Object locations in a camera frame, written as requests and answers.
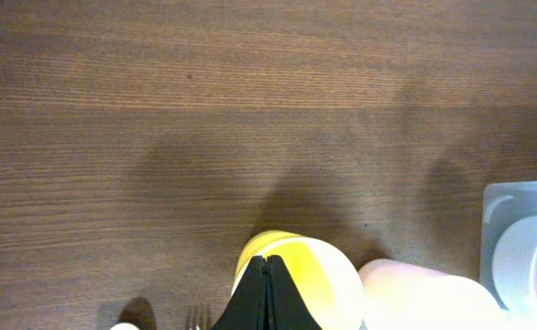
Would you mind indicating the grey plastic spoon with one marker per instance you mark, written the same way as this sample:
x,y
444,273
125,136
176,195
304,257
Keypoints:
x,y
124,326

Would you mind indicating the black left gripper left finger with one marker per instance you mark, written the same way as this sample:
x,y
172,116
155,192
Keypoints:
x,y
246,309

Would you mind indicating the grey plastic fork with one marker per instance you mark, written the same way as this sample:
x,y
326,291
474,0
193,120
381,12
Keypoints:
x,y
198,317

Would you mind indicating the white plastic bowl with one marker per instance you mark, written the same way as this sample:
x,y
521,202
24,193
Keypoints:
x,y
511,266

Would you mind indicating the yellow plastic cup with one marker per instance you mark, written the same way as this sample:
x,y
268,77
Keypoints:
x,y
325,278

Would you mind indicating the clear plastic storage bin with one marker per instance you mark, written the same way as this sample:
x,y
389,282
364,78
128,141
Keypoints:
x,y
503,205

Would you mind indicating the pink plastic cup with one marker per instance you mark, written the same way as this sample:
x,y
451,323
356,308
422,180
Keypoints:
x,y
404,296

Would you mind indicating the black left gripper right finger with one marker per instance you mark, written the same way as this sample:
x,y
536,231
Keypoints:
x,y
285,308

